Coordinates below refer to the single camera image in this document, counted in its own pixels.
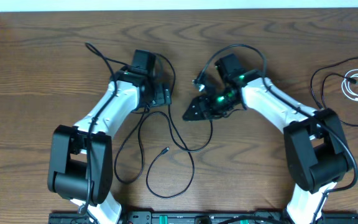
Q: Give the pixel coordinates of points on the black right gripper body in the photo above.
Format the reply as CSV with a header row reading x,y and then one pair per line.
x,y
217,104

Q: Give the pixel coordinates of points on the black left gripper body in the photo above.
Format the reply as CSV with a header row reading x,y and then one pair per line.
x,y
162,95

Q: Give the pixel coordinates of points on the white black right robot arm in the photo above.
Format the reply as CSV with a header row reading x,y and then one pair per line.
x,y
317,153

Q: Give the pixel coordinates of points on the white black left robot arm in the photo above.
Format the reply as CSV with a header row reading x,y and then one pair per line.
x,y
81,163

